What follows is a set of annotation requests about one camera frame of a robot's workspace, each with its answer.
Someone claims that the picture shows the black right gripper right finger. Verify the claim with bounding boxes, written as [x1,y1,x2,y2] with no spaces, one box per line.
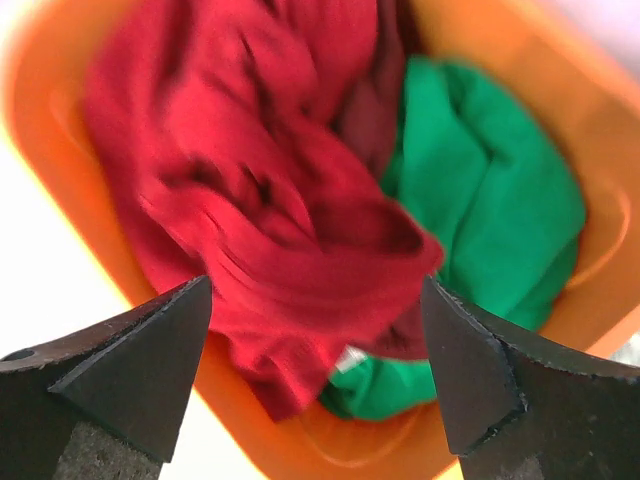
[421,277,639,480]

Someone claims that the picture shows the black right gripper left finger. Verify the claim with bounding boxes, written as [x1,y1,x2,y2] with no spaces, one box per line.
[1,276,212,479]

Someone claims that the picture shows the bright red t shirt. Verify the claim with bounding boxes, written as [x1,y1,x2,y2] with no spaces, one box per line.
[83,1,444,420]

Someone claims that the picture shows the green t shirt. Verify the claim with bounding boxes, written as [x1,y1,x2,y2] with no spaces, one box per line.
[317,56,587,421]

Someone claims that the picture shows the dark maroon t shirt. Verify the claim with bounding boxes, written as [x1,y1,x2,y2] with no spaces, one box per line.
[334,1,405,179]

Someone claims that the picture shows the orange plastic laundry basket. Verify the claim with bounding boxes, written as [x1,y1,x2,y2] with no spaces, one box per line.
[1,1,639,479]

